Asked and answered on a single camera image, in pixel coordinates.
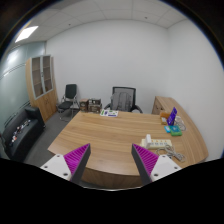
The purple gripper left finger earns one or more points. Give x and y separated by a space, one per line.
69 166

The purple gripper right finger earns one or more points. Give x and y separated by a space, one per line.
152 167

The white charger plug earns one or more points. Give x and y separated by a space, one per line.
148 139

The white power strip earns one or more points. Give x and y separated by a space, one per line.
155 143

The wooden office desk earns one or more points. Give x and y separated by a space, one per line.
111 164

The blue small box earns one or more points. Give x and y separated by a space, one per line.
167 129

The green box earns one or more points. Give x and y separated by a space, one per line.
175 131

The orange small box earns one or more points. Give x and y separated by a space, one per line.
163 117

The black leather sofa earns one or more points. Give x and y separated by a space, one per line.
22 132

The brown cardboard boxes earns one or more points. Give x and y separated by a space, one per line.
91 105

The black visitor chair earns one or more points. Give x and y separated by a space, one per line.
68 101

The white printed booklet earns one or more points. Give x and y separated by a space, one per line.
109 113

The wooden side cabinet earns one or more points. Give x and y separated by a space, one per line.
163 104

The grey backpack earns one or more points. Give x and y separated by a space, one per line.
121 101

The black mesh office chair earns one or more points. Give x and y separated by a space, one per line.
132 92

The wooden glass-door cabinet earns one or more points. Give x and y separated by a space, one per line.
41 85

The ceiling light panel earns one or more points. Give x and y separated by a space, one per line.
26 33

